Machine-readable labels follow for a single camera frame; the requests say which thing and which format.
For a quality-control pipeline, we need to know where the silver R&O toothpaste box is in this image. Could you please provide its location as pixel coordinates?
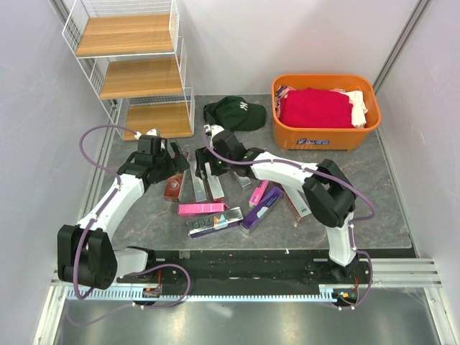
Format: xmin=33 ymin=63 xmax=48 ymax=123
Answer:
xmin=187 ymin=207 xmax=244 ymax=238

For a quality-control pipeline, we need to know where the red white toothpaste box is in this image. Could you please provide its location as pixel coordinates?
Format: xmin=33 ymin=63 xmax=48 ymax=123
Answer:
xmin=281 ymin=185 xmax=311 ymax=227

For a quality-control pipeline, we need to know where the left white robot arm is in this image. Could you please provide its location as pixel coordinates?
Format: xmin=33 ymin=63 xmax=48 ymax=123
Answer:
xmin=57 ymin=135 xmax=190 ymax=290

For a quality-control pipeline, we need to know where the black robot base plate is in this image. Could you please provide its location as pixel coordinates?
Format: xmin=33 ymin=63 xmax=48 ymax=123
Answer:
xmin=147 ymin=249 xmax=371 ymax=286

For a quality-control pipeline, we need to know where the orange plastic basket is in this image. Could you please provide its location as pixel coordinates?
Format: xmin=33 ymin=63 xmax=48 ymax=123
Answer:
xmin=271 ymin=73 xmax=382 ymax=151

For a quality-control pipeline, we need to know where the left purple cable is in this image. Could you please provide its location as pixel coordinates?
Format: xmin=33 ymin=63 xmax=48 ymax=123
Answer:
xmin=64 ymin=124 xmax=191 ymax=327

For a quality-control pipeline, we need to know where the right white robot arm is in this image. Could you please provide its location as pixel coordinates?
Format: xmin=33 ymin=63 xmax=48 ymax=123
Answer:
xmin=203 ymin=124 xmax=356 ymax=283

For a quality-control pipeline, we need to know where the pink toothpaste box lying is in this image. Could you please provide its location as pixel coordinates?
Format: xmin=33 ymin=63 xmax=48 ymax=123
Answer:
xmin=178 ymin=203 xmax=229 ymax=217

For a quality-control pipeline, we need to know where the patterned cloth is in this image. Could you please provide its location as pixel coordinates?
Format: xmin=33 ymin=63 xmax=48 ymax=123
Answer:
xmin=275 ymin=86 xmax=295 ymax=118

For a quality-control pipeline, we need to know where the white wire wooden shelf rack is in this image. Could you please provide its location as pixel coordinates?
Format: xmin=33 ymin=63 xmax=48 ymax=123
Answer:
xmin=63 ymin=0 xmax=195 ymax=141

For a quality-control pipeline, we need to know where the white pink cloth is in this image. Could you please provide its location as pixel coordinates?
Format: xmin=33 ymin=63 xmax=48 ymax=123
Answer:
xmin=332 ymin=88 xmax=368 ymax=128

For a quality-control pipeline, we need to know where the grey cable duct rail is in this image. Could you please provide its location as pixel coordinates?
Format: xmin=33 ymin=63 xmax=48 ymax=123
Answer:
xmin=66 ymin=283 xmax=359 ymax=301

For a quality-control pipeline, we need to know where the dark green baseball cap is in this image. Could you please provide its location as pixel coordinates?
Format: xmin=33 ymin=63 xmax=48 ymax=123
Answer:
xmin=203 ymin=96 xmax=267 ymax=132

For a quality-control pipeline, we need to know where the red folded cloth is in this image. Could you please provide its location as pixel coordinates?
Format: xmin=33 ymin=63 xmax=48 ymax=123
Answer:
xmin=280 ymin=88 xmax=353 ymax=129

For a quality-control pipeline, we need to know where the pink toothpaste box upright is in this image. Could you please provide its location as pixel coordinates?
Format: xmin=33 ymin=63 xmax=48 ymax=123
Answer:
xmin=249 ymin=180 xmax=269 ymax=208

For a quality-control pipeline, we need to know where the purple toothpaste box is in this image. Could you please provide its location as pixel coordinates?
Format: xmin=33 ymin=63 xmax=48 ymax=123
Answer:
xmin=240 ymin=186 xmax=284 ymax=235

